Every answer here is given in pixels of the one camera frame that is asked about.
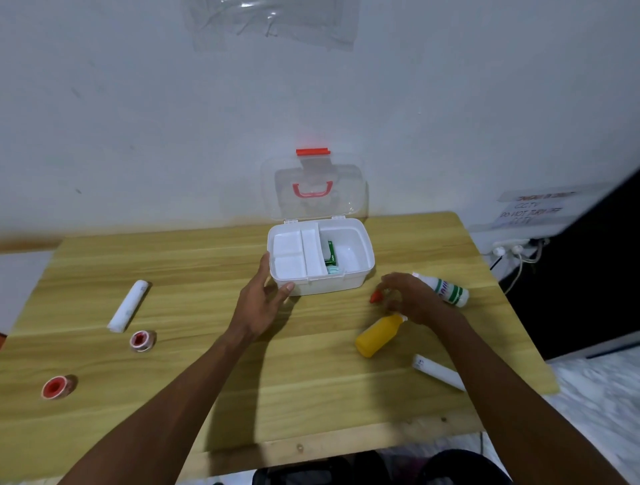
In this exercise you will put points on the person's right hand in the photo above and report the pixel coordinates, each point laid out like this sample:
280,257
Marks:
415,300

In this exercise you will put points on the person's left hand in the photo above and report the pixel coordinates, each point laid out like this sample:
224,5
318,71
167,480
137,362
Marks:
255,310

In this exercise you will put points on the person's right fingers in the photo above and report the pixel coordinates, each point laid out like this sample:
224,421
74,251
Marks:
390,292

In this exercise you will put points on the person's left thumb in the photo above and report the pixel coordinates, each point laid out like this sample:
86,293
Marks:
285,293

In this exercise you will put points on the small red cap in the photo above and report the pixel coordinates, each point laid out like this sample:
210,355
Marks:
375,298

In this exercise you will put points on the white plastic first aid box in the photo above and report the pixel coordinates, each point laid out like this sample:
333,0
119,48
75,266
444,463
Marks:
350,265

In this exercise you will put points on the person's right forearm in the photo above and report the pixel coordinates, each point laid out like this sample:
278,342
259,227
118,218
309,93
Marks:
510,404

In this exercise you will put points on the person's left forearm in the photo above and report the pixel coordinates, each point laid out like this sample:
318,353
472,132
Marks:
165,409

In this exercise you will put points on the white divider tray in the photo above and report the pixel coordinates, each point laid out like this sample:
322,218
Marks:
295,252

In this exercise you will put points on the yellow plastic bottle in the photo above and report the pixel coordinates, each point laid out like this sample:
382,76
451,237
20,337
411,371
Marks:
377,335

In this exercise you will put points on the teal small packet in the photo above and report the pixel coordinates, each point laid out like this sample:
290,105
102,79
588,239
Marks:
334,270

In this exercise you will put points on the green small carton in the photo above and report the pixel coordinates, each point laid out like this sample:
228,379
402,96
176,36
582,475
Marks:
331,254

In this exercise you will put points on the white bottle green stripes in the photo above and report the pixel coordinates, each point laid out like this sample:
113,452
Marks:
452,291

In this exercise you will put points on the white ointment tube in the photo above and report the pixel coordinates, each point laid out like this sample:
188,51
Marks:
437,372

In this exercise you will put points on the white power strip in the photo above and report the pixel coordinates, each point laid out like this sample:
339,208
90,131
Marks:
510,247

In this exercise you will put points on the red core tape roll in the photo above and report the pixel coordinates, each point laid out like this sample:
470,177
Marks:
56,387
142,341

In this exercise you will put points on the white gauze bandage roll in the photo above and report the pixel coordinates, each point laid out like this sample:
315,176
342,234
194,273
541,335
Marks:
129,306

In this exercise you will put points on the white paper sign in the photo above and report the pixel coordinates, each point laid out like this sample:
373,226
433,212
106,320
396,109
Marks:
537,207

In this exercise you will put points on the person's dark trousers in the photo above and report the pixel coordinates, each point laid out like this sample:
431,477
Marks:
380,469

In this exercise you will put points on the black panel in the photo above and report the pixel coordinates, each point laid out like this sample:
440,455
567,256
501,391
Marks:
585,280

